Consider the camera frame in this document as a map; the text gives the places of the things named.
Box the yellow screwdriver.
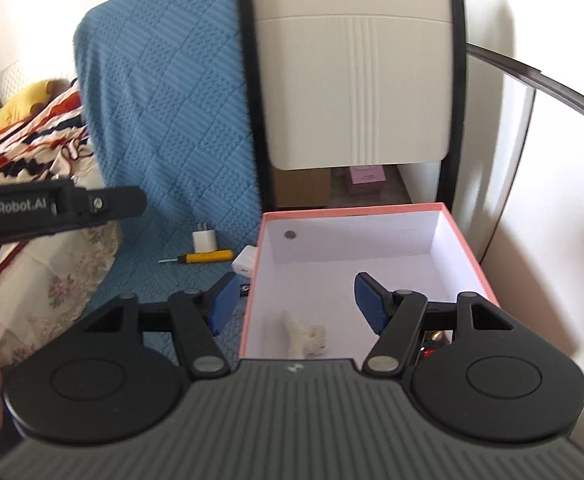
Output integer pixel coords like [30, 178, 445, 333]
[158, 249, 234, 265]

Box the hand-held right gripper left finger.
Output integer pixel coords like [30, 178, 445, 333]
[84, 272, 243, 380]

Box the small pink packet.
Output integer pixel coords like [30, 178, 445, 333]
[349, 165, 388, 196]

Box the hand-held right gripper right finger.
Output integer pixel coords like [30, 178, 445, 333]
[354, 272, 515, 376]

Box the round glass side table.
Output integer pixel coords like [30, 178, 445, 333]
[464, 42, 584, 391]

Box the red and black clip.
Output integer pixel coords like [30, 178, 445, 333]
[422, 331, 456, 360]

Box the blue quilted blanket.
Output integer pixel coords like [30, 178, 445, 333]
[72, 0, 273, 361]

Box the floral quilt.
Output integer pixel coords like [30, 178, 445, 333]
[0, 162, 124, 367]

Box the beige bedside cabinet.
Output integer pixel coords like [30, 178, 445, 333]
[238, 0, 469, 212]

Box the white charger plug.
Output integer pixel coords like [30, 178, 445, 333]
[192, 220, 218, 254]

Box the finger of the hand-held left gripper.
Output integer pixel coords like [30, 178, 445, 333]
[52, 186, 148, 228]

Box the red and navy printed blanket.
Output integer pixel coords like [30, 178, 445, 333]
[0, 79, 99, 187]

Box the white fluffy hair clip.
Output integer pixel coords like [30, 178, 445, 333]
[279, 310, 328, 359]

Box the white power adapter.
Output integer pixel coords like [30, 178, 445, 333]
[232, 245, 258, 277]

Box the brown cardboard box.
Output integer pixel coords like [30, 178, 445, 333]
[272, 167, 332, 209]

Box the pink cardboard box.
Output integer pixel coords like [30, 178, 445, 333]
[238, 202, 502, 361]

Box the white pillow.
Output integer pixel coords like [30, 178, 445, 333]
[0, 59, 29, 107]

